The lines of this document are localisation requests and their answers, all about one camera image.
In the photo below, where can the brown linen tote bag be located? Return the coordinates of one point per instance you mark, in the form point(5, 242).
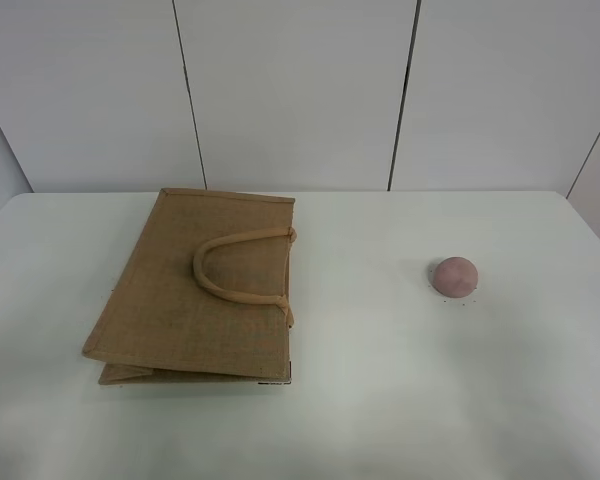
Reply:
point(204, 296)

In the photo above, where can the pink peach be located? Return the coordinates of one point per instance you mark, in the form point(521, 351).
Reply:
point(453, 277)

